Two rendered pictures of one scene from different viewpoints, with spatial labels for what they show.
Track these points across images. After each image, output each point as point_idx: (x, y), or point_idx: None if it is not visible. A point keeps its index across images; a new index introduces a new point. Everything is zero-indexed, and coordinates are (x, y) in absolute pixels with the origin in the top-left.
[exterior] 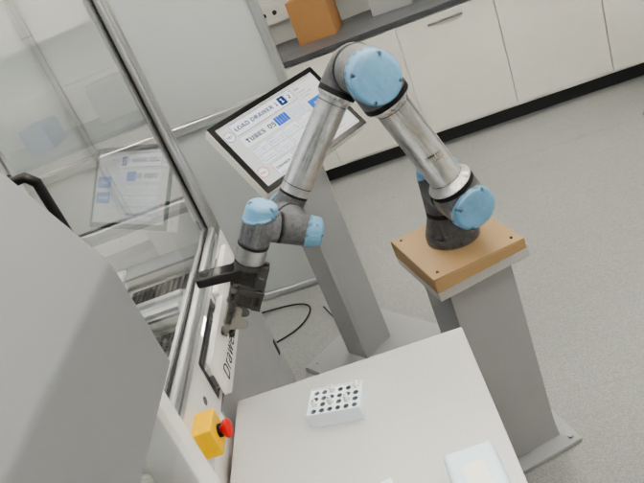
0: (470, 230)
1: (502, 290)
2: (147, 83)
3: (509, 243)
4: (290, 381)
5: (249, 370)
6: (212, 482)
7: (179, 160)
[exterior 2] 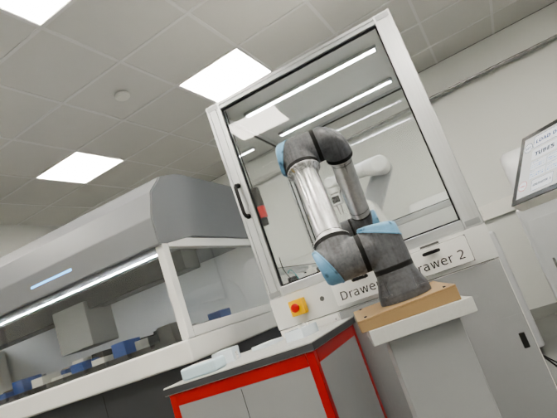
0: (380, 294)
1: (398, 371)
2: (432, 114)
3: (357, 319)
4: (530, 376)
5: None
6: (167, 278)
7: (439, 168)
